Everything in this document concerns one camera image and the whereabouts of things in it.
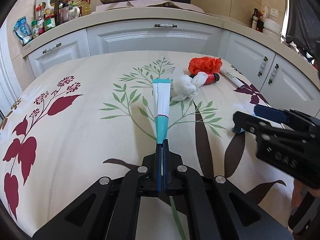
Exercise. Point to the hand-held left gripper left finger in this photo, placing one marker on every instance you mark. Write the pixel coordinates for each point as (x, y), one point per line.
(159, 170)

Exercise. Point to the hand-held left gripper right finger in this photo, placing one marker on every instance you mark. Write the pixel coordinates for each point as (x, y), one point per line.
(166, 175)

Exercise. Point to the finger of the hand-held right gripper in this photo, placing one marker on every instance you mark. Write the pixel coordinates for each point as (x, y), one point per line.
(267, 112)
(247, 123)

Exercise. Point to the white stick sachet green print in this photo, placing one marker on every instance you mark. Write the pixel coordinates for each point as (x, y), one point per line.
(232, 78)

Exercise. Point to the small red label bottle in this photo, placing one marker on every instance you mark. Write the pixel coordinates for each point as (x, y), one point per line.
(211, 78)

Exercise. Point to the teal white small box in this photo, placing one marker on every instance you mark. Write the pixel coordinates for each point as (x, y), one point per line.
(162, 105)

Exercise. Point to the white tissue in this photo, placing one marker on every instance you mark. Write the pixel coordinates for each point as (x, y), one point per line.
(185, 86)

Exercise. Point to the orange plastic bag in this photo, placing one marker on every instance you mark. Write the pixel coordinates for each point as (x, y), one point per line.
(203, 65)

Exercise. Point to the person's right hand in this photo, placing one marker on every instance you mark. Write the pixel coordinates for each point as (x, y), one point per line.
(298, 195)

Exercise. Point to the narrow white cabinet door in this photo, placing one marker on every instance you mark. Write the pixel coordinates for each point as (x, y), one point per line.
(245, 55)

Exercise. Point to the white lidded container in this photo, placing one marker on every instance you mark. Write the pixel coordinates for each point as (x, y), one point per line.
(272, 23)
(271, 32)

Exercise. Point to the floral tablecloth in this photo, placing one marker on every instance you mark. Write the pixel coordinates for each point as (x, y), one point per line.
(75, 142)

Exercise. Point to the red label jar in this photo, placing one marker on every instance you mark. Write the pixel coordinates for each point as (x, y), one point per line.
(260, 22)

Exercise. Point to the dark olive oil bottle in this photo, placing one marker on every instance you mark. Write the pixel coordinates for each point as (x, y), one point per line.
(254, 20)

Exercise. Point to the white paper packet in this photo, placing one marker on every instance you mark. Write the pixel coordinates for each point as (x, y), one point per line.
(265, 12)

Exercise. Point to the dark curtain cloth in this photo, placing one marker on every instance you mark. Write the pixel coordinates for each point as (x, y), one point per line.
(302, 17)

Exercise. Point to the wide white cabinet drawer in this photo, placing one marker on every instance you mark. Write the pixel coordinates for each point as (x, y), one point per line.
(150, 40)

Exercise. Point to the small white cabinet drawer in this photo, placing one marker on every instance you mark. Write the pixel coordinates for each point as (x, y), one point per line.
(62, 60)

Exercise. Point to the beige stove cover cloth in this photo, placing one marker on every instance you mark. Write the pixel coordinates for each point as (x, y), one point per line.
(150, 3)

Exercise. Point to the beige kitchen countertop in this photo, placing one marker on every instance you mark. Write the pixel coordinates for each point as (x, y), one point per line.
(125, 15)

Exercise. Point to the yellow cooking oil bottle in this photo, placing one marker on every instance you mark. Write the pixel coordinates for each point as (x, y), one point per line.
(85, 7)

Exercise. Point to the row of condiment bottles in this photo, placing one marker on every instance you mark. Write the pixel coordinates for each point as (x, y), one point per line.
(61, 12)

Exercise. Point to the blue snack packet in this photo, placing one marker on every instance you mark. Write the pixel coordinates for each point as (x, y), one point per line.
(22, 31)

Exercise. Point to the white condiment rack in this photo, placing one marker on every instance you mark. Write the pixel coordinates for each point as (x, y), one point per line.
(42, 3)

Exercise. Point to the white single wall socket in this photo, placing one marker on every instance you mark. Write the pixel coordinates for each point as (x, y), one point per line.
(274, 12)

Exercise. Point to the white door frame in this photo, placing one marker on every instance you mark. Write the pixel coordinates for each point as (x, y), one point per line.
(7, 80)

